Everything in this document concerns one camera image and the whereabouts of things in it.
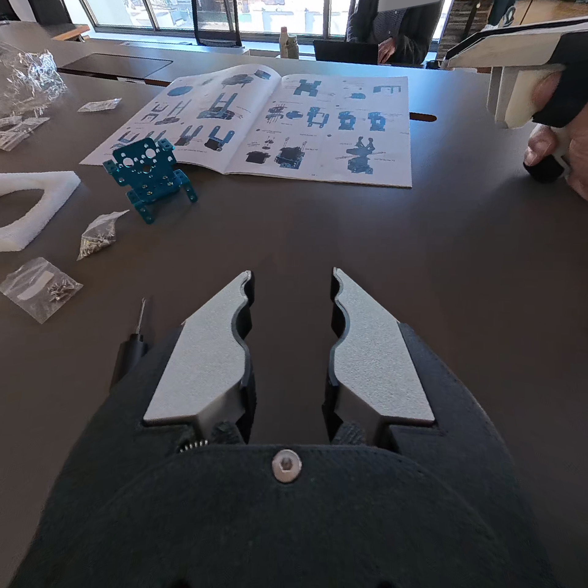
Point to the pale plastic bottle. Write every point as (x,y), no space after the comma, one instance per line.
(289,46)

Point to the white foam packing piece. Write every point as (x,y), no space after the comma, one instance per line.
(50,193)

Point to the crumpled clear plastic wrap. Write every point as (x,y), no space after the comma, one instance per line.
(32,78)

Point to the blue metal bracket assembly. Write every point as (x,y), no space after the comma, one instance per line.
(138,160)

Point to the pointed clear screw bag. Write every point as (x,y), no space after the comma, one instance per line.
(99,234)

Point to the person's right hand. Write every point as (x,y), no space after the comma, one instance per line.
(581,156)

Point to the labelled clear screw bag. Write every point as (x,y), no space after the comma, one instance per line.
(41,289)

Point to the black laptop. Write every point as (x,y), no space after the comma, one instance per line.
(344,53)

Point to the small clear screw bag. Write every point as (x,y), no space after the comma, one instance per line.
(99,105)
(32,123)
(13,140)

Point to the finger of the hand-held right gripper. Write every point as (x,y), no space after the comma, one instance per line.
(514,48)

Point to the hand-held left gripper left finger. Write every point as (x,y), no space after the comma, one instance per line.
(197,367)

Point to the black screwdriver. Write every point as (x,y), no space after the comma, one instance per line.
(128,353)

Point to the assembly instruction booklet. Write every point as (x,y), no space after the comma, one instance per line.
(275,128)

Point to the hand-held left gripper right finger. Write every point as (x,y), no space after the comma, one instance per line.
(381,367)

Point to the black mesh office chair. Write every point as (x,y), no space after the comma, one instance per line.
(218,42)

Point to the large window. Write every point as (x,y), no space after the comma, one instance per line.
(275,11)

